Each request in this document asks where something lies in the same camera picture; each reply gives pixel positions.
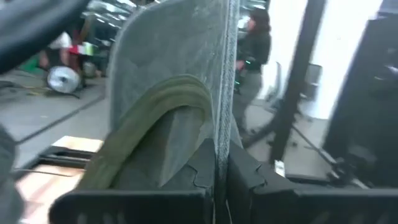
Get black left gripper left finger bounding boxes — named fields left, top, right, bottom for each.
left=48, top=138, right=217, bottom=224

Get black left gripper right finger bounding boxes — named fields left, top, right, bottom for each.
left=228, top=141, right=398, bottom=224

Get faded green baseball cap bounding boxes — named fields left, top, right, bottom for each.
left=76, top=0, right=243, bottom=224

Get round silver reel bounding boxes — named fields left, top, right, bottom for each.
left=46, top=65, right=82, bottom=95

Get person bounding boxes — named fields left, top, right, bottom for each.
left=234, top=7, right=272, bottom=131

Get black metal post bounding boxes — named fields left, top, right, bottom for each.
left=269, top=0, right=326, bottom=164

